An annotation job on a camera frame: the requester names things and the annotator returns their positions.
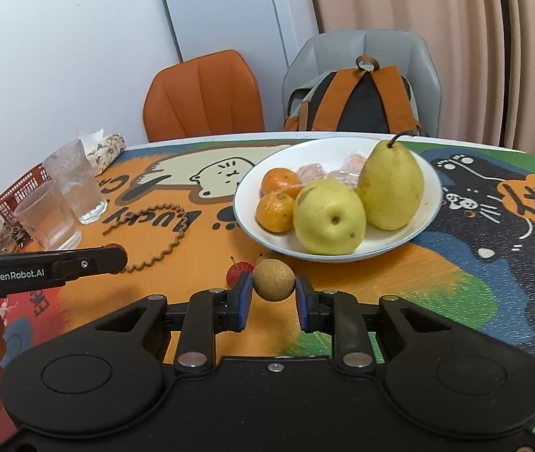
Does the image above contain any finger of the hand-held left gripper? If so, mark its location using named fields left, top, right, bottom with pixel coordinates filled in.
left=63, top=246, right=128, bottom=284

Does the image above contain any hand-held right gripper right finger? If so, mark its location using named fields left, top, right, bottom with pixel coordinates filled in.
left=296, top=275, right=466, bottom=372

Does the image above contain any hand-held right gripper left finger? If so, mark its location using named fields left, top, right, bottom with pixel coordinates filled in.
left=95, top=274, right=253, bottom=373

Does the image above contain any small brown round fruit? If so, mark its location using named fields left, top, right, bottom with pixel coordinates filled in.
left=252, top=259, right=295, bottom=301

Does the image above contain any round yellow pear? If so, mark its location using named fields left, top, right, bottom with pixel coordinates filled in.
left=293, top=179, right=367, bottom=255

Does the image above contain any orange mandarin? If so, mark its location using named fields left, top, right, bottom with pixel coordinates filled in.
left=261, top=168, right=302, bottom=199
left=255, top=191, right=295, bottom=234

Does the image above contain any clear pink candy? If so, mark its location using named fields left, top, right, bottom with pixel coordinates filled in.
left=329, top=153, right=367, bottom=189
left=296, top=163, right=327, bottom=184

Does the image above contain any tall green-yellow pear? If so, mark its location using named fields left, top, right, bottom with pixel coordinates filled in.
left=356, top=129, right=425, bottom=231

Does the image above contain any white round plate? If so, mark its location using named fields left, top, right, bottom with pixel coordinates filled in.
left=233, top=137, right=442, bottom=264

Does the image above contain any clear drinking glass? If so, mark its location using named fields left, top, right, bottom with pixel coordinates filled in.
left=13, top=180, right=83, bottom=251
left=43, top=139, right=108, bottom=225

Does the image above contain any red plastic basket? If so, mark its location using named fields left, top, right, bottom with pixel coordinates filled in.
left=0, top=162, right=54, bottom=227

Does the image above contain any floral tissue packet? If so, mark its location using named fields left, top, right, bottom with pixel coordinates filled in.
left=84, top=129, right=127, bottom=170

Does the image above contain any cartoon printed table mat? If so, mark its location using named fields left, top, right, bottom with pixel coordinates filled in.
left=0, top=132, right=535, bottom=434

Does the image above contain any orange chair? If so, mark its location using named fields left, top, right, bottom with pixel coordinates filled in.
left=144, top=50, right=266, bottom=143

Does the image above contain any orange and black backpack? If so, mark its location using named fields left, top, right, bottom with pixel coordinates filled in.
left=284, top=55, right=426, bottom=137

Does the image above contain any grey chair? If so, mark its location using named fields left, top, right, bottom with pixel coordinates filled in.
left=281, top=31, right=442, bottom=137

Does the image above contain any white board panel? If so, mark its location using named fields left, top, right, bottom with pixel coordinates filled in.
left=157, top=0, right=320, bottom=64

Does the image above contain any beige curtain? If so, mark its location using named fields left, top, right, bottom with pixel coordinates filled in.
left=305, top=0, right=535, bottom=161

